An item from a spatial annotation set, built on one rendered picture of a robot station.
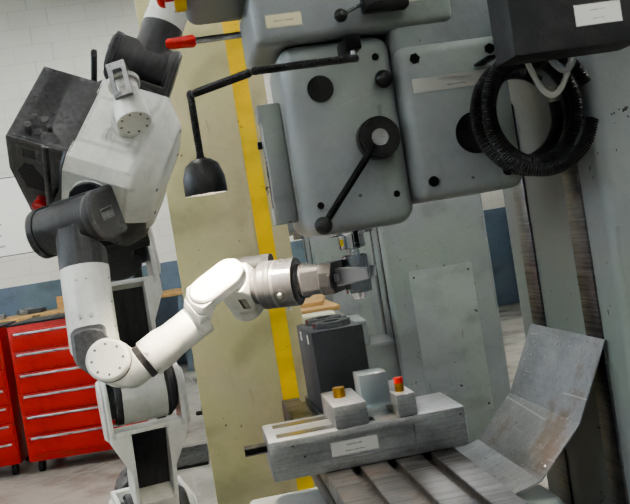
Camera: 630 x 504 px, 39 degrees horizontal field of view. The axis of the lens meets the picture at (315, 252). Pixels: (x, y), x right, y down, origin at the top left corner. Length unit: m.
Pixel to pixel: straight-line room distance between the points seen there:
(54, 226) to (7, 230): 9.04
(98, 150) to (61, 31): 9.17
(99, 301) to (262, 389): 1.74
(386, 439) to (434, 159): 0.49
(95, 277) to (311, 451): 0.50
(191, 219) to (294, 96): 1.83
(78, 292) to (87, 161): 0.27
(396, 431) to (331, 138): 0.52
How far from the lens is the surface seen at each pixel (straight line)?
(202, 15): 1.65
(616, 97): 1.50
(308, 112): 1.48
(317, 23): 1.49
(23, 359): 6.22
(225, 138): 3.30
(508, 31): 1.30
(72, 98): 1.87
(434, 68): 1.51
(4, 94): 10.89
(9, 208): 10.75
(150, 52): 1.96
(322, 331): 2.01
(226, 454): 3.36
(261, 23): 1.48
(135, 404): 2.09
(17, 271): 10.73
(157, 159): 1.81
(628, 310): 1.49
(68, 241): 1.68
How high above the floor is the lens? 1.33
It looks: 2 degrees down
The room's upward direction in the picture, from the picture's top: 9 degrees counter-clockwise
